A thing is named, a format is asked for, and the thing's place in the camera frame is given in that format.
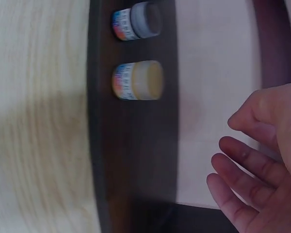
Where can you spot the grey lid paint jar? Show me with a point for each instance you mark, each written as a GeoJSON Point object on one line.
{"type": "Point", "coordinates": [135, 20]}

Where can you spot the person's right hand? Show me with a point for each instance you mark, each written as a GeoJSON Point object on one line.
{"type": "Point", "coordinates": [276, 189]}

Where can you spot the person's right thumb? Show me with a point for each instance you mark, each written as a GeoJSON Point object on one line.
{"type": "Point", "coordinates": [264, 114]}

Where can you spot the dark brown mat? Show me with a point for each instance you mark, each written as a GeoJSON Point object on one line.
{"type": "Point", "coordinates": [135, 145]}

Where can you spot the white paper sheet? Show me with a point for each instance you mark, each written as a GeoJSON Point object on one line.
{"type": "Point", "coordinates": [208, 72]}

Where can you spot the yellow lid paint jar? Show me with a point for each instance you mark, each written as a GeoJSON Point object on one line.
{"type": "Point", "coordinates": [138, 80]}

